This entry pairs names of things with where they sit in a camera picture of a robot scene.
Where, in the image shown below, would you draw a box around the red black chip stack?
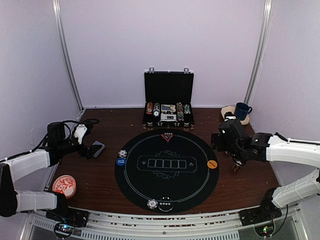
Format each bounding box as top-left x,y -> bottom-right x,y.
231,163 -> 242,173

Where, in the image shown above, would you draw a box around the blue playing card deck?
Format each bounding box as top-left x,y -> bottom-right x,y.
90,140 -> 105,158

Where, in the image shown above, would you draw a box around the orange big blind button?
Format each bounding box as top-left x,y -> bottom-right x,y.
207,160 -> 218,169

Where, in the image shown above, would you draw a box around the white blue chips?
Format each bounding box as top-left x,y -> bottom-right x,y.
147,199 -> 158,210
118,149 -> 127,158

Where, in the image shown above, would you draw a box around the blue small blind button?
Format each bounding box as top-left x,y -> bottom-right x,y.
115,157 -> 127,167

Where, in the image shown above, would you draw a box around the red triangle all-in marker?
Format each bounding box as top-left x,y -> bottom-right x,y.
160,133 -> 173,143

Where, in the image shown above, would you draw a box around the clear round dealer button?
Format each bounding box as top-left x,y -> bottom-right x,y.
158,196 -> 174,213

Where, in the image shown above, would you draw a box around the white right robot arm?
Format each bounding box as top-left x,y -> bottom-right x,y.
211,119 -> 320,221

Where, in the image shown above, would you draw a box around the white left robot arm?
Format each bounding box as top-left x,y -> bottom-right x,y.
0,118 -> 104,222

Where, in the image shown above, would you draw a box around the beige ceramic plate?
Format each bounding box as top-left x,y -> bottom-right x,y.
220,105 -> 250,126

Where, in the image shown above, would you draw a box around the dark blue mug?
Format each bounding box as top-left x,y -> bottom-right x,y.
234,102 -> 253,121

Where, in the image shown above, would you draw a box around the red white round coaster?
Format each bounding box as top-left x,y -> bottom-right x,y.
52,175 -> 77,199

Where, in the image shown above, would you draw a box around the purple green chip row in case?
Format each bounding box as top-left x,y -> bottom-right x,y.
183,104 -> 191,115

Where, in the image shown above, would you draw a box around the multicolour chip row in case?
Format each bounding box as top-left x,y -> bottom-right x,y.
176,102 -> 184,122

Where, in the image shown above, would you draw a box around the round black poker mat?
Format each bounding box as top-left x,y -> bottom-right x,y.
114,129 -> 220,214

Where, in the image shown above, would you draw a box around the red chip row in case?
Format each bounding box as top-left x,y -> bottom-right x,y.
146,102 -> 154,115

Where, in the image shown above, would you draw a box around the white card box in case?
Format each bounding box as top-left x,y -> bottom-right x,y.
160,113 -> 177,122

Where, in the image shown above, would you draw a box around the black poker chip case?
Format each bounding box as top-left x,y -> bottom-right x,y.
142,66 -> 195,128

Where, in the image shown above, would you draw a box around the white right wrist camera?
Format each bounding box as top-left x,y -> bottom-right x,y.
224,111 -> 237,121

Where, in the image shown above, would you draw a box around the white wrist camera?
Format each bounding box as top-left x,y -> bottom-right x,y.
224,111 -> 237,121
73,124 -> 87,145

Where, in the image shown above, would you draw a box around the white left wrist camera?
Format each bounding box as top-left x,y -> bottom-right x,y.
73,124 -> 87,145

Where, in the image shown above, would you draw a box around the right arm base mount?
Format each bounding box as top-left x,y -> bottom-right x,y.
239,207 -> 289,239

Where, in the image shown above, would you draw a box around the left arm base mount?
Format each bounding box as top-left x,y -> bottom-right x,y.
45,208 -> 90,239

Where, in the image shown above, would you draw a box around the front aluminium rail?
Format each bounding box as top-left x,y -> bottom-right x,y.
18,196 -> 306,240

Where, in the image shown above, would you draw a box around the right aluminium frame post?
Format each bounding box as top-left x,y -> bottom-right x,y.
244,0 -> 274,105

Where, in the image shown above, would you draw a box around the aluminium frame post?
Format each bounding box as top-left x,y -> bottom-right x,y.
52,0 -> 84,112
244,0 -> 274,105

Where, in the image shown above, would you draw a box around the left aluminium frame post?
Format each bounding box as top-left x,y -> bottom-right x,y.
52,0 -> 84,112

